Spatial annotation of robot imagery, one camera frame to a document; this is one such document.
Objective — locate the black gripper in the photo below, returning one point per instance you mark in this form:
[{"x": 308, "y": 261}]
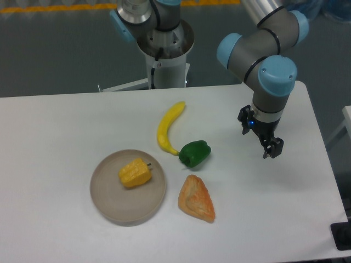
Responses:
[{"x": 263, "y": 125}]

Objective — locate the yellow bell pepper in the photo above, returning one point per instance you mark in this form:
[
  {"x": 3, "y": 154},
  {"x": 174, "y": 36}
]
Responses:
[{"x": 135, "y": 173}]

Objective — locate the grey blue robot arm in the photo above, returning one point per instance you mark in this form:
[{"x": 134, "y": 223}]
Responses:
[{"x": 255, "y": 60}]

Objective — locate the green bell pepper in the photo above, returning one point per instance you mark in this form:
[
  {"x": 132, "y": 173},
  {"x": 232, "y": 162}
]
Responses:
[{"x": 193, "y": 153}]

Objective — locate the beige round plate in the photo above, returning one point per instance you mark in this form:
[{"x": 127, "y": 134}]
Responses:
[{"x": 127, "y": 205}]

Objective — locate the white furniture at right edge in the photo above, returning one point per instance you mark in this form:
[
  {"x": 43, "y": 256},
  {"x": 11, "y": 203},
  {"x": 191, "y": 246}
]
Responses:
[{"x": 342, "y": 129}]

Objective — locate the triangular golden pastry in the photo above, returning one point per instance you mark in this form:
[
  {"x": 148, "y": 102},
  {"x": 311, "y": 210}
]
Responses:
[{"x": 195, "y": 200}]

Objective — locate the yellow banana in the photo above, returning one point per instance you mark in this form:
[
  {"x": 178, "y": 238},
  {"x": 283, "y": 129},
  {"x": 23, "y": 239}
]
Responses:
[{"x": 167, "y": 120}]

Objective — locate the black device at table edge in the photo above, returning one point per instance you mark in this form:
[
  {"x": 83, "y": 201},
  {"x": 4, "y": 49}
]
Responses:
[{"x": 341, "y": 235}]

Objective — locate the blue plastic bag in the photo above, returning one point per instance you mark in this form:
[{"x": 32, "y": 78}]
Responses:
[{"x": 336, "y": 10}]

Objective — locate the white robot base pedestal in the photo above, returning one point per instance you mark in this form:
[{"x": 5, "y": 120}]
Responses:
[{"x": 165, "y": 59}]

